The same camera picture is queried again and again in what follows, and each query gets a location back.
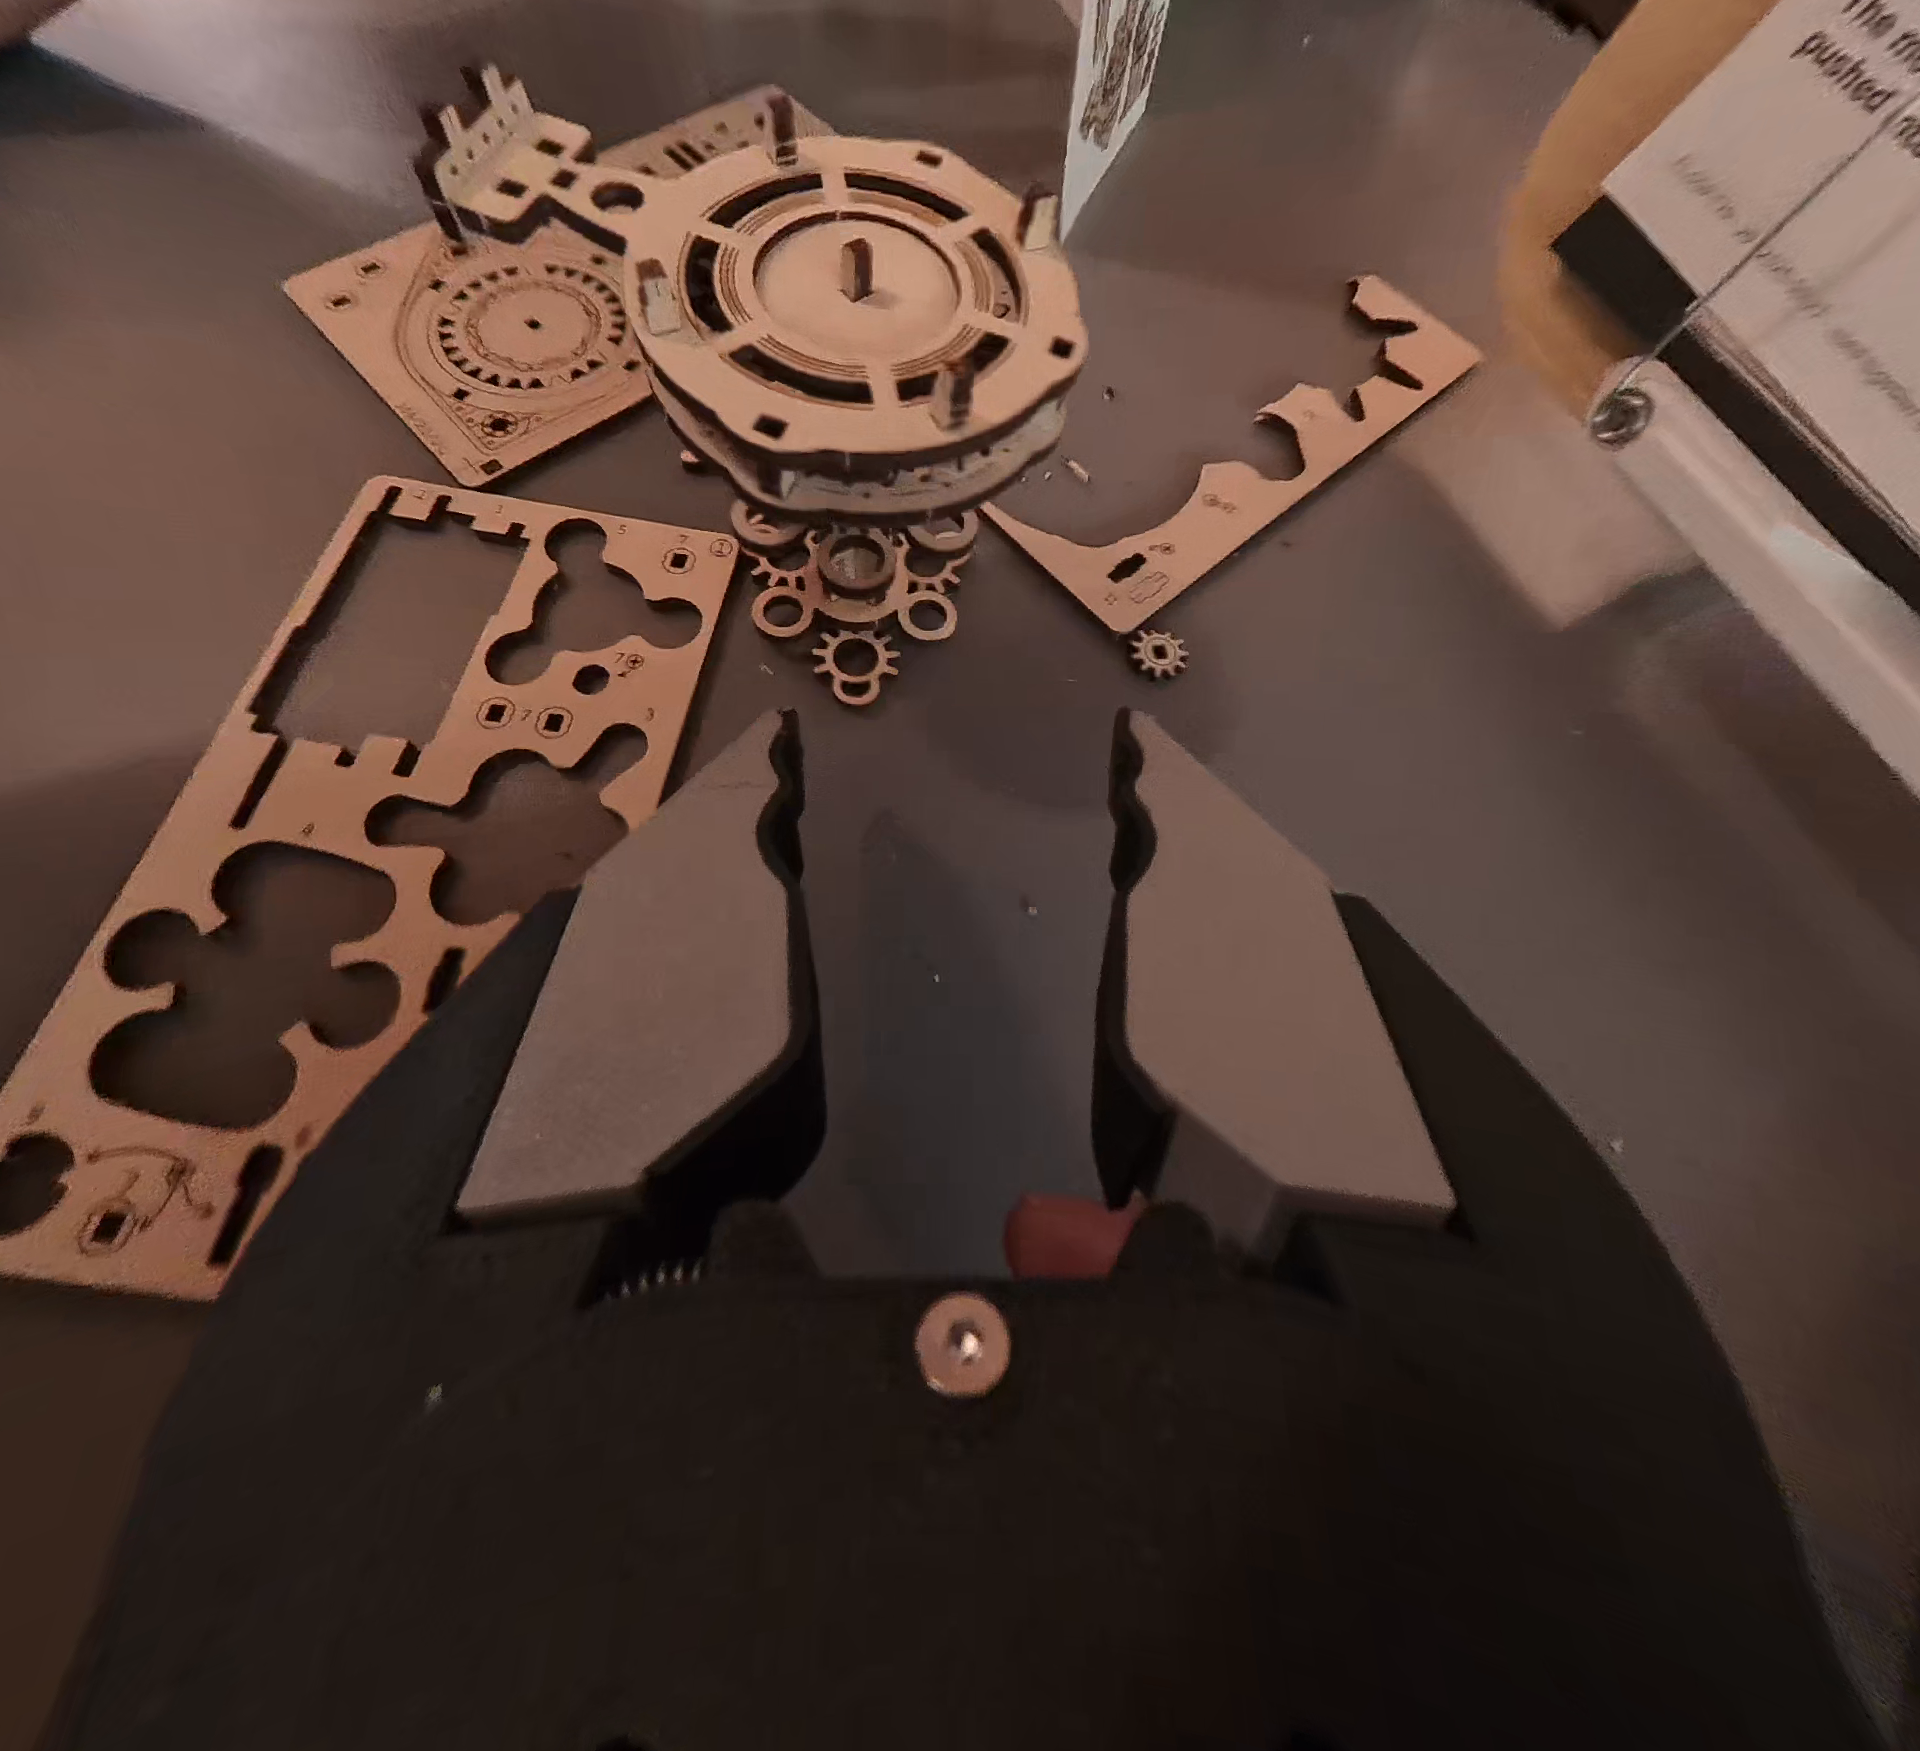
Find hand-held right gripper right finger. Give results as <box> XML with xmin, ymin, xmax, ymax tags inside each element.
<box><xmin>1096</xmin><ymin>710</ymin><xmax>1457</xmax><ymax>1259</ymax></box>

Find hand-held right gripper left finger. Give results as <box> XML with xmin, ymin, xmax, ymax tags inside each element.
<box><xmin>458</xmin><ymin>708</ymin><xmax>827</xmax><ymax>1220</ymax></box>

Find round wooden model assembly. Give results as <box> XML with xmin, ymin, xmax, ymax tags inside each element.
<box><xmin>420</xmin><ymin>62</ymin><xmax>1092</xmax><ymax>713</ymax></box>

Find square wooden parts sheet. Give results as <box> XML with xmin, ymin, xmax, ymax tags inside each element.
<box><xmin>282</xmin><ymin>83</ymin><xmax>820</xmax><ymax>491</ymax></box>

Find wooden sheet with cloud cutouts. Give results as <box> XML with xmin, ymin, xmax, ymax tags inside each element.
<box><xmin>0</xmin><ymin>476</ymin><xmax>741</xmax><ymax>1299</ymax></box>

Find wavy-edged wooden sheet strip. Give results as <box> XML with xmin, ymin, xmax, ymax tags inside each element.
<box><xmin>983</xmin><ymin>272</ymin><xmax>1486</xmax><ymax>637</ymax></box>

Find folded assembly instruction leaflet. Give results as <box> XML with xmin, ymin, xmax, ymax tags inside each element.
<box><xmin>667</xmin><ymin>0</ymin><xmax>1214</xmax><ymax>240</ymax></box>

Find instruction board on stand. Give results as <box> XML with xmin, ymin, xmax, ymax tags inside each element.
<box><xmin>1505</xmin><ymin>0</ymin><xmax>1920</xmax><ymax>802</ymax></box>

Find white printed instruction sheets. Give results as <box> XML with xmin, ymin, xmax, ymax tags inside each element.
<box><xmin>1602</xmin><ymin>0</ymin><xmax>1920</xmax><ymax>352</ymax></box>

